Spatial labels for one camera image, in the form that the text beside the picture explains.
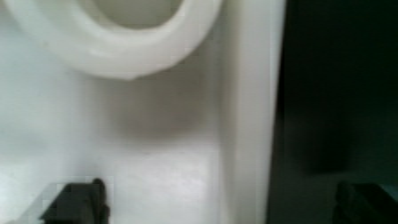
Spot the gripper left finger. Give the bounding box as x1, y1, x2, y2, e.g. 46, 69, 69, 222
38, 178, 110, 224

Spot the white square tabletop tray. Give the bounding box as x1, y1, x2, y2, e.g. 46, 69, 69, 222
0, 0, 285, 224

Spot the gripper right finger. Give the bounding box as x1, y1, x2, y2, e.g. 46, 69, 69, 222
333, 182, 398, 224

